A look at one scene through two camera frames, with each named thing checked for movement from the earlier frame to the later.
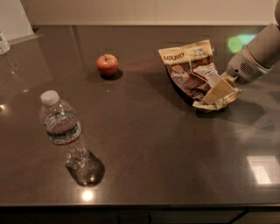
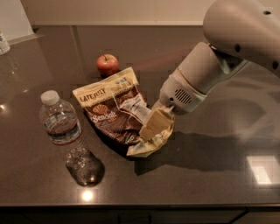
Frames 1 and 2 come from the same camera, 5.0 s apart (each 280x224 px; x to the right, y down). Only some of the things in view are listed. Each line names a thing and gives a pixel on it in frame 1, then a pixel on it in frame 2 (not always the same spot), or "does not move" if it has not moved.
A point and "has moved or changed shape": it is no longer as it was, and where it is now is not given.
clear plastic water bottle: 61,124 does not move
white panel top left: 15,24 does not move
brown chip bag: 192,71 has moved or changed shape
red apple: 107,65 does not move
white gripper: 241,66 -> 178,92
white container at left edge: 4,47 does not move
